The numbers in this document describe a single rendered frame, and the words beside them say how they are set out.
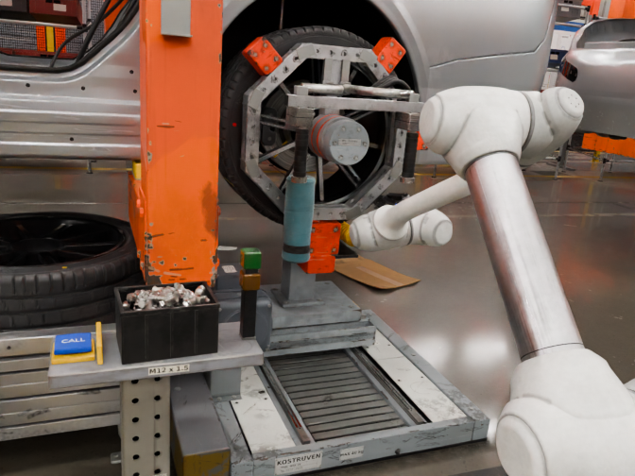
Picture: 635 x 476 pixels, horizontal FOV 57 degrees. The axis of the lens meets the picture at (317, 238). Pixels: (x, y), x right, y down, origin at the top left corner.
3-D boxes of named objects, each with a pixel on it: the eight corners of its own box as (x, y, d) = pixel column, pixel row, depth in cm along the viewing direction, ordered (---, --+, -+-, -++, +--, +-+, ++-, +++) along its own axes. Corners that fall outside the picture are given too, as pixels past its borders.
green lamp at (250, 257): (256, 263, 131) (257, 246, 130) (261, 269, 127) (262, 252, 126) (239, 264, 130) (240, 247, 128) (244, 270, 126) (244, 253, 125)
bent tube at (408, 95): (387, 97, 185) (391, 63, 182) (419, 103, 168) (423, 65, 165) (336, 94, 178) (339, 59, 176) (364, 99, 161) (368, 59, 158)
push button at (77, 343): (91, 341, 124) (91, 331, 124) (92, 356, 118) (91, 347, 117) (56, 344, 122) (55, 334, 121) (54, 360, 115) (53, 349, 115)
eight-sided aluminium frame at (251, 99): (388, 213, 204) (407, 53, 189) (397, 219, 199) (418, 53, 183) (237, 217, 185) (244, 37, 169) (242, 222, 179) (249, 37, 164)
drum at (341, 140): (341, 156, 192) (345, 112, 188) (368, 168, 173) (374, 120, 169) (300, 155, 187) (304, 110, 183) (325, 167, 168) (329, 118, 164)
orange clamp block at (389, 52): (379, 73, 189) (395, 51, 189) (390, 74, 182) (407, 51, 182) (364, 59, 186) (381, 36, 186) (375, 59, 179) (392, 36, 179)
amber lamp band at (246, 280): (255, 284, 132) (256, 267, 131) (260, 290, 129) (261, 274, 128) (238, 285, 131) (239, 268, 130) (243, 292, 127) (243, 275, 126)
